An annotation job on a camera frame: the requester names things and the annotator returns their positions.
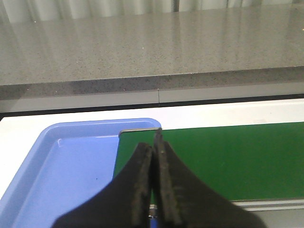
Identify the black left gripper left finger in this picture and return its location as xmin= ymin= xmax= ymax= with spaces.
xmin=52 ymin=142 xmax=152 ymax=228

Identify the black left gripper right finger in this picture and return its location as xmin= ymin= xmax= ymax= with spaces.
xmin=152 ymin=129 xmax=266 ymax=228

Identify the blue plastic tray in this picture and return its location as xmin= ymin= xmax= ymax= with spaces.
xmin=0 ymin=118 xmax=160 ymax=228

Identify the green conveyor belt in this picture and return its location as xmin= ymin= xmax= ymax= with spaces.
xmin=113 ymin=121 xmax=304 ymax=202

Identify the grey stone counter slab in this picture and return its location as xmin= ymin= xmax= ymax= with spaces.
xmin=0 ymin=3 xmax=304 ymax=100

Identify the white pleated curtain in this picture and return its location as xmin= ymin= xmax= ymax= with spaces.
xmin=0 ymin=0 xmax=294 ymax=23

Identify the aluminium conveyor front rail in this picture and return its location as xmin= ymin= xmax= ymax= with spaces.
xmin=148 ymin=199 xmax=304 ymax=218

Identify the grey conveyor back rail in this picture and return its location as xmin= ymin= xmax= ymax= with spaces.
xmin=0 ymin=82 xmax=304 ymax=135

